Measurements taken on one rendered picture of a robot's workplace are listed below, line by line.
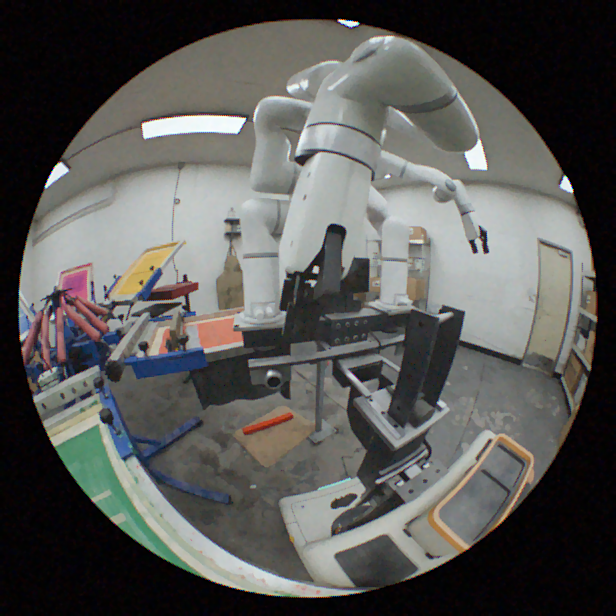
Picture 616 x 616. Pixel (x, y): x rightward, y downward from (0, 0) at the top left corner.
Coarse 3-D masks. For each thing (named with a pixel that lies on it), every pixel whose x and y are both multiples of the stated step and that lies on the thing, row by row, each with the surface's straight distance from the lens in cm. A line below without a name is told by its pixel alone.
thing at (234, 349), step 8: (208, 312) 125; (216, 312) 122; (224, 312) 123; (232, 312) 124; (168, 320) 123; (184, 320) 122; (192, 320) 122; (200, 320) 122; (152, 328) 113; (152, 336) 103; (232, 344) 73; (240, 344) 72; (208, 352) 70; (216, 352) 70; (224, 352) 71; (232, 352) 71; (240, 352) 72; (248, 352) 73; (208, 360) 71
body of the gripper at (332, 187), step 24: (312, 168) 15; (336, 168) 14; (360, 168) 15; (312, 192) 13; (336, 192) 13; (360, 192) 14; (288, 216) 19; (312, 216) 13; (336, 216) 13; (360, 216) 14; (288, 240) 15; (312, 240) 13; (288, 264) 14; (312, 264) 16
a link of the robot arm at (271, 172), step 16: (256, 112) 49; (272, 112) 45; (288, 112) 45; (304, 112) 46; (256, 128) 50; (272, 128) 48; (256, 144) 50; (272, 144) 47; (288, 144) 50; (256, 160) 48; (272, 160) 47; (288, 160) 50; (256, 176) 47; (272, 176) 46; (288, 176) 47; (272, 192) 49; (288, 192) 49
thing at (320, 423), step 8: (320, 368) 120; (320, 376) 123; (320, 384) 127; (320, 392) 132; (320, 400) 137; (320, 408) 143; (320, 416) 150; (320, 424) 158; (328, 424) 169; (320, 432) 162; (328, 432) 163; (312, 440) 157; (320, 440) 157
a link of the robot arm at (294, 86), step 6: (300, 72) 37; (294, 78) 37; (300, 78) 34; (288, 84) 41; (294, 84) 37; (300, 84) 33; (288, 90) 42; (294, 90) 38; (300, 90) 35; (294, 96) 42; (300, 96) 38; (306, 96) 35; (312, 102) 42
